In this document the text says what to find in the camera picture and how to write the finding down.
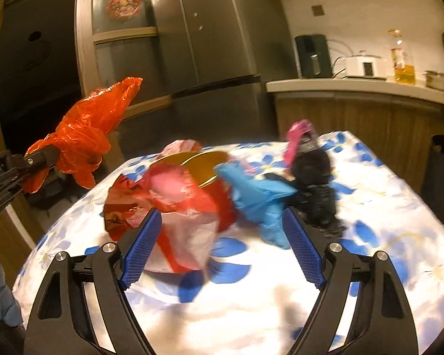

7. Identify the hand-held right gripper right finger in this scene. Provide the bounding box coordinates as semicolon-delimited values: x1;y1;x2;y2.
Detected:
282;207;419;355

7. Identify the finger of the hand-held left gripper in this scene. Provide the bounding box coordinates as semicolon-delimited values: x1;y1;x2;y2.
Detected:
0;144;60;183
0;177;27;226

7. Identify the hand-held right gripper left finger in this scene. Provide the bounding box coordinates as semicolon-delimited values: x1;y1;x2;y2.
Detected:
23;208;163;355

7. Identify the orange plastic bag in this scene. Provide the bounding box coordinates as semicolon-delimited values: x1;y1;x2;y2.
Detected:
22;77;144;195

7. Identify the blue plastic bag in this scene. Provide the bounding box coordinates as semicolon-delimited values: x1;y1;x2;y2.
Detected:
215;161;298;250

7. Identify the pink plastic bag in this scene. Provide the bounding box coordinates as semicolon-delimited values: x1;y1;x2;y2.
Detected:
284;119;319;167

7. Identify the black trash bin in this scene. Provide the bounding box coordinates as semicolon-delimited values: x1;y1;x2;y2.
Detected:
422;134;444;230

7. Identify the white red-striped plastic bag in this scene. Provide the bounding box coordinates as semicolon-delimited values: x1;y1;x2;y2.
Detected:
148;188;223;272

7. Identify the black plastic bag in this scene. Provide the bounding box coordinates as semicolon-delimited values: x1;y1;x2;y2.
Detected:
266;137;345;238

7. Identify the blue floral tablecloth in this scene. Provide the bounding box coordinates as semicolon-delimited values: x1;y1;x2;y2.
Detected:
13;130;444;355

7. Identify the red tin with gold lid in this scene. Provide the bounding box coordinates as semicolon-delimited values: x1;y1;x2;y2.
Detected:
155;150;238;230

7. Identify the wooden lower cabinet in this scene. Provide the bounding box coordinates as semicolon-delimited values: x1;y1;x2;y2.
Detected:
274;94;444;196

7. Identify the wooden glass door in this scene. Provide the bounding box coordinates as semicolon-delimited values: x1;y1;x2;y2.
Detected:
76;0;176;126

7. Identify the white kitchen countertop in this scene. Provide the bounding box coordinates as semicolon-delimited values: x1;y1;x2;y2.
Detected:
266;77;444;109

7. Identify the red door decoration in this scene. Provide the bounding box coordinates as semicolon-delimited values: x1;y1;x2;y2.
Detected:
105;0;143;18

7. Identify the white electric cooker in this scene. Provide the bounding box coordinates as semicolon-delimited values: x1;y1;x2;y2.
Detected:
342;50;388;81

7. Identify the black air fryer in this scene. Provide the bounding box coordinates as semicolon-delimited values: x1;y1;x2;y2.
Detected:
294;34;332;79

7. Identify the cooking oil bottle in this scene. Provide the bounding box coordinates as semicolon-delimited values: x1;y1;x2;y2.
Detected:
388;29;417;84

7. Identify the metal pan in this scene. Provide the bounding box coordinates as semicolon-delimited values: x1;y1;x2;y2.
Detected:
424;70;444;93

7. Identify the grey refrigerator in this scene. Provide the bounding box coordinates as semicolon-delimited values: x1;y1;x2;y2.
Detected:
150;0;300;149

